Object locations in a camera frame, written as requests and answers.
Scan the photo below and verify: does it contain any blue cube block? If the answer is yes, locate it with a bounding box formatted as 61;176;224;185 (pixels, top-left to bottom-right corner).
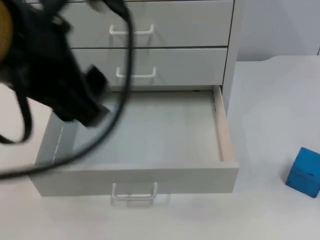
284;146;320;199

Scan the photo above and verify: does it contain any grey drawer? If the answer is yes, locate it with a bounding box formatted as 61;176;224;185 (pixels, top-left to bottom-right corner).
29;84;241;208

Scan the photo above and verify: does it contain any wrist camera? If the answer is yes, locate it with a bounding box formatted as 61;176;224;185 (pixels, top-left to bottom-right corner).
81;64;111;97

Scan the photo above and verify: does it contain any black cable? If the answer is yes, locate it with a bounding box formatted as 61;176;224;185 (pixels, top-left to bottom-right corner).
0;0;138;180
0;91;34;145

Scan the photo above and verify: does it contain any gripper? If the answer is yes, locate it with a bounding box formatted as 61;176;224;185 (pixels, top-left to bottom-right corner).
51;82;113;129

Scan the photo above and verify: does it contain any grey chest of drawers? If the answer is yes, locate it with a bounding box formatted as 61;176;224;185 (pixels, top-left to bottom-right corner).
24;0;245;112

